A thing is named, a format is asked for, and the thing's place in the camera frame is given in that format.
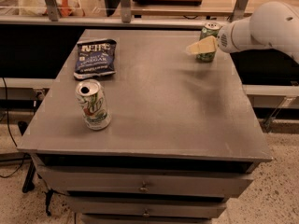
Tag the blue chip bag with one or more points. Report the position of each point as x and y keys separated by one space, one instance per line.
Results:
x=95 y=58

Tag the top drawer with knob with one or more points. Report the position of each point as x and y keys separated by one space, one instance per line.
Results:
x=205 y=184

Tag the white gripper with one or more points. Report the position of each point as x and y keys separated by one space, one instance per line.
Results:
x=226 y=40

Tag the drawer with knob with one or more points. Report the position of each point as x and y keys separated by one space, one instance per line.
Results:
x=205 y=184
x=145 y=207

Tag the white 7up can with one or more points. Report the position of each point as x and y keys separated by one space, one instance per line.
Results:
x=93 y=103

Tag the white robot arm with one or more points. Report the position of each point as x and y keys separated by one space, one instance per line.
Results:
x=273 y=25

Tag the orange bag behind glass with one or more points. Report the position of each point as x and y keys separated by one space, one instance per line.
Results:
x=67 y=7

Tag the green soda can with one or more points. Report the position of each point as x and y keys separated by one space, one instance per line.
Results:
x=210 y=28

